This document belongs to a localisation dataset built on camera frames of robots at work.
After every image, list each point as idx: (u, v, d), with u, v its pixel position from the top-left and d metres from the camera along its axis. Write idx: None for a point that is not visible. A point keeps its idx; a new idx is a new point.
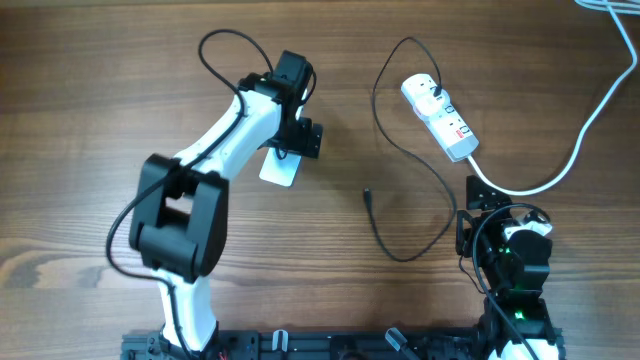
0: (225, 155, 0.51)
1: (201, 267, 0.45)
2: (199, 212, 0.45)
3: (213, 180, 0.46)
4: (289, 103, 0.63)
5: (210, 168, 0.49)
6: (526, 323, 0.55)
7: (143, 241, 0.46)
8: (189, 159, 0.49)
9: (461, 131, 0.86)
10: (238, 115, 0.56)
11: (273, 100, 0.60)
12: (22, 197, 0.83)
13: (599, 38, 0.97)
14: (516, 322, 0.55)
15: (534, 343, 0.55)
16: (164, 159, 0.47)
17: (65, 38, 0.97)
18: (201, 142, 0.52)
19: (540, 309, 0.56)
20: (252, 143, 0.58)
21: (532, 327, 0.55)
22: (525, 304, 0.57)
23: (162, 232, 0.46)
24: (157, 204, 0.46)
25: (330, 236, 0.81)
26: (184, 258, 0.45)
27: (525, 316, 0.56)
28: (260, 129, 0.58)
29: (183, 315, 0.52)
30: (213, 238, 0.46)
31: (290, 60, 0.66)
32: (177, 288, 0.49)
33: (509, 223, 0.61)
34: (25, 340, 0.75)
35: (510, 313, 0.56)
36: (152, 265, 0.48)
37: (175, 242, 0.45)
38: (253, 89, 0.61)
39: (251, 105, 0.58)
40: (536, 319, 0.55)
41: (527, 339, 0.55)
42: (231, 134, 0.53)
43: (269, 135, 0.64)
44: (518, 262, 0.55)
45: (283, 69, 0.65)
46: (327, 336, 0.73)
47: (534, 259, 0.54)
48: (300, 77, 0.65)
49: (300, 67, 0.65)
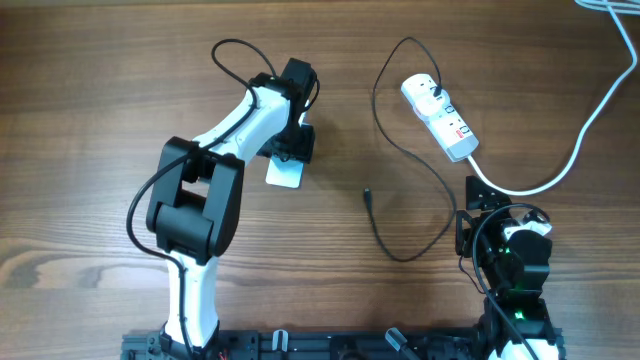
0: (240, 142, 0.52)
1: (216, 247, 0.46)
2: (217, 191, 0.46)
3: (231, 161, 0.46)
4: (298, 103, 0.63)
5: (225, 151, 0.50)
6: (526, 323, 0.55)
7: (161, 220, 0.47)
8: (206, 143, 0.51)
9: (461, 131, 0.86)
10: (251, 105, 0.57)
11: (283, 96, 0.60)
12: (22, 198, 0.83)
13: (600, 37, 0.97)
14: (515, 322, 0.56)
15: (534, 344, 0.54)
16: (185, 141, 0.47)
17: (65, 38, 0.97)
18: (216, 128, 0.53)
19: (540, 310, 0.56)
20: (264, 133, 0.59)
21: (532, 327, 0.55)
22: (525, 304, 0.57)
23: (180, 212, 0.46)
24: (175, 184, 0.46)
25: (330, 236, 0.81)
26: (200, 237, 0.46)
27: (524, 316, 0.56)
28: (271, 120, 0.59)
29: (190, 303, 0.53)
30: (229, 220, 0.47)
31: (297, 66, 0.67)
32: (188, 273, 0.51)
33: (508, 222, 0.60)
34: (26, 340, 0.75)
35: (509, 313, 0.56)
36: (167, 245, 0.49)
37: (192, 221, 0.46)
38: (263, 84, 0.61)
39: (263, 98, 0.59)
40: (536, 320, 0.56)
41: (528, 339, 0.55)
42: (245, 121, 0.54)
43: (280, 130, 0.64)
44: (518, 263, 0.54)
45: (289, 73, 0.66)
46: (327, 336, 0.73)
47: (534, 259, 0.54)
48: (306, 83, 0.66)
49: (306, 72, 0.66)
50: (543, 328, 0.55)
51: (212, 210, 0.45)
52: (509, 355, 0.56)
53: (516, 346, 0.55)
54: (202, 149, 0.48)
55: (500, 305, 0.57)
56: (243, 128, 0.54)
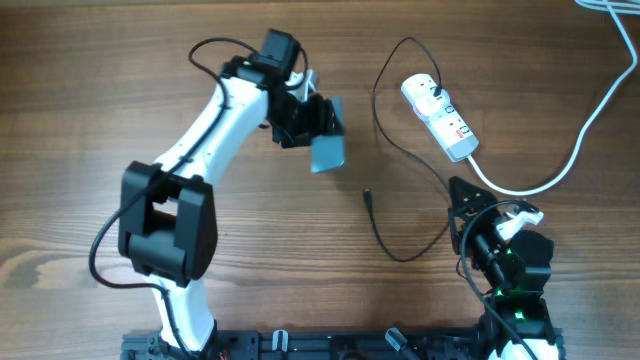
0: (208, 157, 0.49)
1: (193, 271, 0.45)
2: (185, 221, 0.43)
3: (197, 185, 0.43)
4: (277, 88, 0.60)
5: (191, 173, 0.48)
6: (526, 323, 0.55)
7: (133, 249, 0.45)
8: (171, 164, 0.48)
9: (461, 131, 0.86)
10: (221, 107, 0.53)
11: (259, 87, 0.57)
12: (21, 198, 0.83)
13: (600, 37, 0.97)
14: (514, 322, 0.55)
15: (534, 344, 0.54)
16: (147, 166, 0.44)
17: (65, 38, 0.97)
18: (181, 143, 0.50)
19: (539, 311, 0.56)
20: (239, 134, 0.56)
21: (532, 328, 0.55)
22: (525, 304, 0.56)
23: (152, 239, 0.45)
24: (141, 213, 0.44)
25: (330, 236, 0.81)
26: (176, 264, 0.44)
27: (525, 316, 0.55)
28: (246, 118, 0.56)
29: (180, 317, 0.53)
30: (203, 243, 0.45)
31: (276, 40, 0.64)
32: (171, 292, 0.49)
33: (499, 219, 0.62)
34: (25, 340, 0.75)
35: (509, 313, 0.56)
36: (145, 270, 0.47)
37: (164, 249, 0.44)
38: (236, 76, 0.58)
39: (235, 96, 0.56)
40: (536, 320, 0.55)
41: (528, 340, 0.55)
42: (214, 129, 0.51)
43: (257, 123, 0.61)
44: (521, 263, 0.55)
45: (269, 50, 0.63)
46: (327, 336, 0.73)
47: (537, 260, 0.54)
48: (287, 57, 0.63)
49: (287, 45, 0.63)
50: (543, 329, 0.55)
51: (182, 239, 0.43)
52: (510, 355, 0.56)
53: (516, 347, 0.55)
54: (166, 173, 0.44)
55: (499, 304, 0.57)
56: (212, 138, 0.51)
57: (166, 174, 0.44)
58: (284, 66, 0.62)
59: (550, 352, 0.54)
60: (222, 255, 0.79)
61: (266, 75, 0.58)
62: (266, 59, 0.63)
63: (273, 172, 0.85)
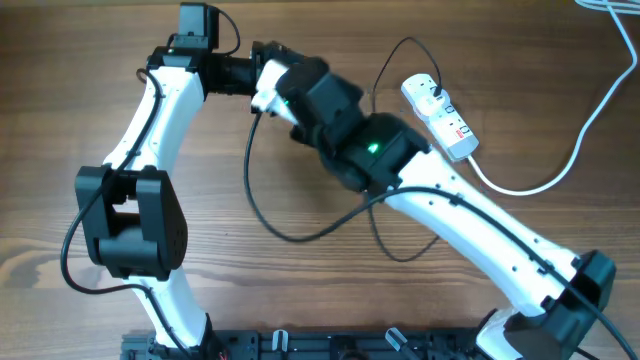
0: (154, 146, 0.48)
1: (169, 260, 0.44)
2: (147, 211, 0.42)
3: (151, 174, 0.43)
4: (205, 68, 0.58)
5: (143, 164, 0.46)
6: (388, 152, 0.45)
7: (104, 255, 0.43)
8: (119, 161, 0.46)
9: (461, 130, 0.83)
10: (155, 95, 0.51)
11: (189, 71, 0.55)
12: (21, 198, 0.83)
13: (599, 38, 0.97)
14: (377, 161, 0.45)
15: (409, 176, 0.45)
16: (94, 169, 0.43)
17: (65, 37, 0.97)
18: (126, 139, 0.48)
19: (387, 127, 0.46)
20: (182, 120, 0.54)
21: (391, 153, 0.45)
22: (372, 131, 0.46)
23: (121, 238, 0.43)
24: (103, 214, 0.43)
25: (329, 236, 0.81)
26: (150, 258, 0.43)
27: (380, 145, 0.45)
28: (185, 101, 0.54)
29: (170, 315, 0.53)
30: (171, 230, 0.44)
31: (190, 12, 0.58)
32: (155, 290, 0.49)
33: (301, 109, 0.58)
34: (25, 340, 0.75)
35: (367, 155, 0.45)
36: (122, 273, 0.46)
37: (136, 245, 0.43)
38: (163, 64, 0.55)
39: (166, 82, 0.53)
40: (392, 140, 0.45)
41: (403, 178, 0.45)
42: (153, 118, 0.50)
43: (198, 108, 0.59)
44: (315, 106, 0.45)
45: (187, 27, 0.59)
46: (327, 336, 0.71)
47: (329, 95, 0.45)
48: (207, 30, 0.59)
49: (203, 15, 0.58)
50: (407, 144, 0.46)
51: (150, 230, 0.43)
52: (410, 205, 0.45)
53: (406, 192, 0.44)
54: (116, 170, 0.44)
55: (354, 158, 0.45)
56: (153, 129, 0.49)
57: (117, 171, 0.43)
58: (208, 39, 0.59)
59: (429, 163, 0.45)
60: (222, 255, 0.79)
61: (195, 57, 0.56)
62: (187, 38, 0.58)
63: (274, 172, 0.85)
